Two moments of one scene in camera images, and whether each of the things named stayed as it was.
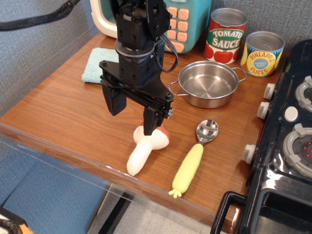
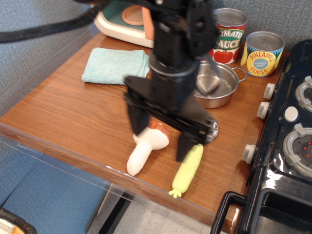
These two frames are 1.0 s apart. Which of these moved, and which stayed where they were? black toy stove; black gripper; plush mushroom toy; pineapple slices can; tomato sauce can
Moved: black gripper
Stayed: black toy stove; pineapple slices can; tomato sauce can; plush mushroom toy
